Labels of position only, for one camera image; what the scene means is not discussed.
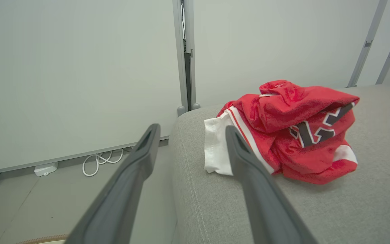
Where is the white power adapter box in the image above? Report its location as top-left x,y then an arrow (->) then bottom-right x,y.
34,162 -> 59,177

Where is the wide white partition panel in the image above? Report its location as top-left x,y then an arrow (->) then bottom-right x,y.
0,0 -> 189,174

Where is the red basketball jersey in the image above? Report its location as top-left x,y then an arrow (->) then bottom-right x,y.
204,80 -> 361,185

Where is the woven laundry basket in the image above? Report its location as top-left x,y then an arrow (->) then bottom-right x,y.
12,233 -> 68,244

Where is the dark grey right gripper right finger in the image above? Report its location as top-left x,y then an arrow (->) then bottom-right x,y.
225,125 -> 318,244

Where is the coiled white floor cable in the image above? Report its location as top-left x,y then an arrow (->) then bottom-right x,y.
82,148 -> 125,178

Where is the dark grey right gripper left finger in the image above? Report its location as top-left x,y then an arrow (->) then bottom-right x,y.
64,123 -> 161,244

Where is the grey upholstered sofa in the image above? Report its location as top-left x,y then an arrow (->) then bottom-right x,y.
168,84 -> 390,244

